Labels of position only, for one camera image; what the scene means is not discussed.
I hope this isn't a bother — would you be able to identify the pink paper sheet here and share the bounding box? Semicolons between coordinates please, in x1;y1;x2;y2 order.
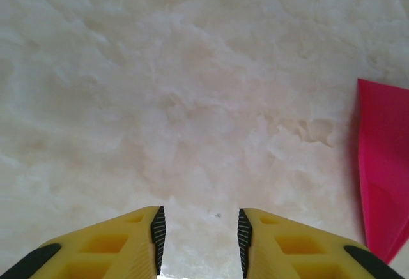
357;78;409;264

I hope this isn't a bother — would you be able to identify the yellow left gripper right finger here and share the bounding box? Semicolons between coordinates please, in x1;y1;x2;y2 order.
236;207;403;279

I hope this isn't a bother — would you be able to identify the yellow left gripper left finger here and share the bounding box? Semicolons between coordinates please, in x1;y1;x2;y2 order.
0;205;167;279

